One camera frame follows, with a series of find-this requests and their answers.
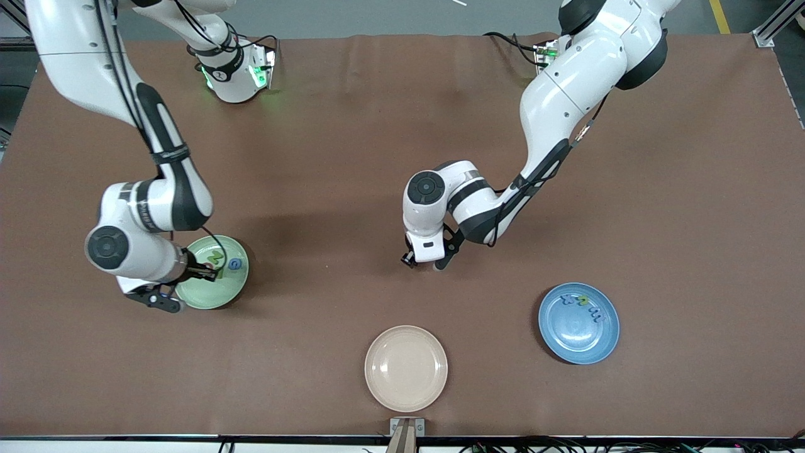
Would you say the light green round plate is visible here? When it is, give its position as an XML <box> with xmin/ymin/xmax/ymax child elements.
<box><xmin>175</xmin><ymin>235</ymin><xmax>250</xmax><ymax>310</ymax></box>

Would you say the beige round plate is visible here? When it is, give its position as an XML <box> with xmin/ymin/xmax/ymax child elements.
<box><xmin>365</xmin><ymin>325</ymin><xmax>448</xmax><ymax>413</ymax></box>

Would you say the brown table mat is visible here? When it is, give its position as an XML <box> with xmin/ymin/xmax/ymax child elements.
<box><xmin>0</xmin><ymin>33</ymin><xmax>805</xmax><ymax>438</ymax></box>

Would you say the blue round plate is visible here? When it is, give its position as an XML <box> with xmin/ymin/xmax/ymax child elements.
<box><xmin>538</xmin><ymin>282</ymin><xmax>621</xmax><ymax>365</ymax></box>

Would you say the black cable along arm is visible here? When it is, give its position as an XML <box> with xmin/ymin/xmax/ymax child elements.
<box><xmin>91</xmin><ymin>0</ymin><xmax>232</xmax><ymax>274</ymax></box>
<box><xmin>484</xmin><ymin>94</ymin><xmax>611</xmax><ymax>246</ymax></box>

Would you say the metal camera pole bracket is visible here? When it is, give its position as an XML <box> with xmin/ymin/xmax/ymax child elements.
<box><xmin>389</xmin><ymin>417</ymin><xmax>426</xmax><ymax>453</ymax></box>

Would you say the white table edge rail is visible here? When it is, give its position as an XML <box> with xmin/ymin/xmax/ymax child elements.
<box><xmin>0</xmin><ymin>434</ymin><xmax>805</xmax><ymax>453</ymax></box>

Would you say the black cable at arm base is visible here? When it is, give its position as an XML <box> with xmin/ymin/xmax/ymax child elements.
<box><xmin>483</xmin><ymin>30</ymin><xmax>543</xmax><ymax>67</ymax></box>

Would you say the aluminium frame profile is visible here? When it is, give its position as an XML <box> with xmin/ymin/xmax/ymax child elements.
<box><xmin>0</xmin><ymin>0</ymin><xmax>60</xmax><ymax>56</ymax></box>
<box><xmin>752</xmin><ymin>0</ymin><xmax>805</xmax><ymax>48</ymax></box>

